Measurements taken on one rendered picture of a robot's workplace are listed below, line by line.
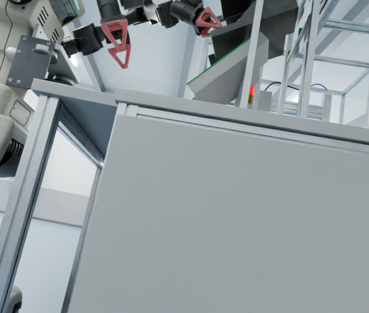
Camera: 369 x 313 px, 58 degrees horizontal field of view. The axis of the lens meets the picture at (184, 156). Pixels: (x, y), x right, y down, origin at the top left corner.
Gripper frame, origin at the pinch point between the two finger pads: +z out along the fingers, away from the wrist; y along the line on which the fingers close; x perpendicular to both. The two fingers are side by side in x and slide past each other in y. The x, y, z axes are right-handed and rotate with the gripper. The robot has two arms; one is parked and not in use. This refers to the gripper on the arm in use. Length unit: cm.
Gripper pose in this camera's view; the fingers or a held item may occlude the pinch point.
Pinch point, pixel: (220, 29)
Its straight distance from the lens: 120.8
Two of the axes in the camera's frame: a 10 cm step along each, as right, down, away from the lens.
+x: -5.6, 8.2, -0.5
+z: 7.9, 5.2, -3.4
